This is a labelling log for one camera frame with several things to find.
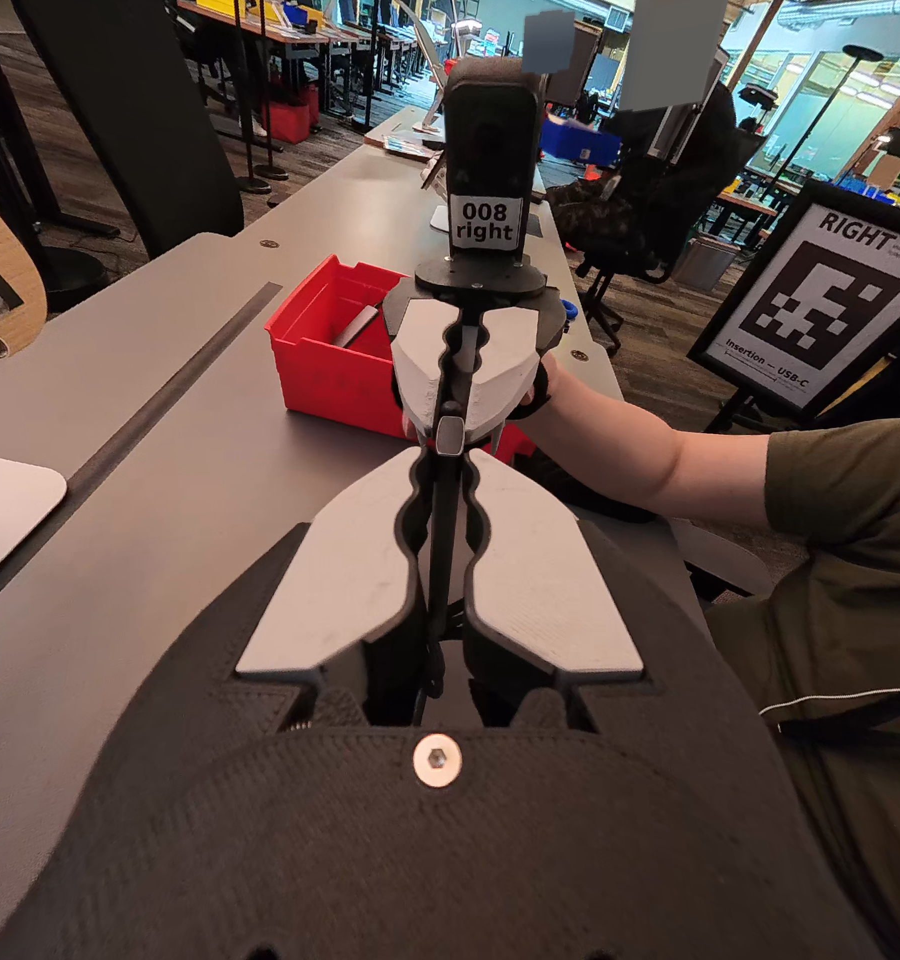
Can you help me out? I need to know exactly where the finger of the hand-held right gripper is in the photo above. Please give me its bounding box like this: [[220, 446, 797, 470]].
[[388, 298, 459, 447], [457, 303, 543, 444]]

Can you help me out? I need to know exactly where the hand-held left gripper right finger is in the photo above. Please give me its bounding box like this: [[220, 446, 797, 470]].
[[461, 447, 645, 690]]

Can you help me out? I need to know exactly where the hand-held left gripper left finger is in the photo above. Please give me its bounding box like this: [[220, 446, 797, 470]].
[[236, 446, 430, 687]]

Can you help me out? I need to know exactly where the black cable with grey plugs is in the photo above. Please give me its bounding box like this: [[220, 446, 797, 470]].
[[412, 414, 468, 727]]

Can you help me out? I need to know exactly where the red plastic bin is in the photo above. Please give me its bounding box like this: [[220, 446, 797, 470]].
[[264, 255, 541, 466]]

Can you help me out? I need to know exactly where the person's right forearm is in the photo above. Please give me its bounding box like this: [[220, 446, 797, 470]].
[[566, 375, 772, 530]]

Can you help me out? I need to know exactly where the person's right hand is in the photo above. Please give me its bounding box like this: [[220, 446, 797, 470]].
[[521, 352, 582, 436]]

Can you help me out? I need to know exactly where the white desk stand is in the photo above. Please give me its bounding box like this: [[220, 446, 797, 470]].
[[418, 146, 455, 235]]

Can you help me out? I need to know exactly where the blue storage crate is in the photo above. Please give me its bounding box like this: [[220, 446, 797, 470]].
[[540, 116, 624, 170]]

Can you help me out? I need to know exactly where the grey chair armrest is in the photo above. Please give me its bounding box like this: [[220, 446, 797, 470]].
[[671, 516, 775, 601]]

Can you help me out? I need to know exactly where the red floor crate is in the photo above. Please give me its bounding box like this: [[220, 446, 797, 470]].
[[261, 101, 321, 145]]

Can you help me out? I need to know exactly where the grey waste bin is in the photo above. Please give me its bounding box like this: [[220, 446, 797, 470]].
[[671, 232, 744, 294]]

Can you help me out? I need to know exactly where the yellow storage bin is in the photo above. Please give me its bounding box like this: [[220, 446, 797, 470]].
[[195, 0, 286, 24]]

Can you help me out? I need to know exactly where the person's torso in olive shirt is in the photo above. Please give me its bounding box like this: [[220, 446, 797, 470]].
[[705, 416, 900, 960]]

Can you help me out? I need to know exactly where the framed tag sign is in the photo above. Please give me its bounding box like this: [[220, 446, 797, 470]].
[[686, 180, 900, 432]]

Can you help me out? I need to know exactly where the white stand base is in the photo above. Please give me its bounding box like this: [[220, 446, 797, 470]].
[[0, 450, 69, 595]]

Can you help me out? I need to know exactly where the black round floor base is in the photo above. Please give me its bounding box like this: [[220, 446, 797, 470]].
[[41, 246, 111, 314]]

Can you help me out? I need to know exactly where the black upright panel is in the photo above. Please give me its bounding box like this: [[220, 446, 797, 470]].
[[11, 0, 246, 260]]

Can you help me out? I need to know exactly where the black floor lamp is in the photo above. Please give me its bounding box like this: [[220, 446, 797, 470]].
[[776, 43, 888, 192]]

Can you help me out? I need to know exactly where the wooden instruction board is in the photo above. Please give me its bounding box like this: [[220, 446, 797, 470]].
[[0, 176, 50, 380]]

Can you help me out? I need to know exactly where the white cord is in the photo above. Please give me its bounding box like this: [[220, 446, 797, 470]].
[[757, 691, 900, 721]]

